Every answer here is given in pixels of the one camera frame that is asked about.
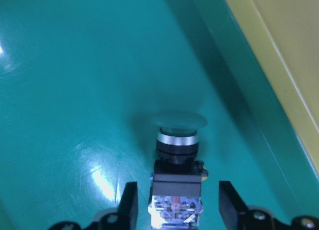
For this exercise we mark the yellow plastic tray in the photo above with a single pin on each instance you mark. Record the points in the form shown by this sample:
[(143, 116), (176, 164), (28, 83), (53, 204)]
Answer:
[(284, 36)]

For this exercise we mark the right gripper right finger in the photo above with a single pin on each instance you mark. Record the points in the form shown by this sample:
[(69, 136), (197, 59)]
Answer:
[(236, 215)]

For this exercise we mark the green push button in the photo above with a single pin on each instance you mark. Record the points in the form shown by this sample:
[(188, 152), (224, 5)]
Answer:
[(175, 193)]

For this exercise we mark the green plastic tray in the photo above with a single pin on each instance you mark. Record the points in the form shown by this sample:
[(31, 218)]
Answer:
[(81, 82)]

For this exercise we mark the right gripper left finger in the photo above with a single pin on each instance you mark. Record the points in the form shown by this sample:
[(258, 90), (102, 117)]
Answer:
[(123, 217)]

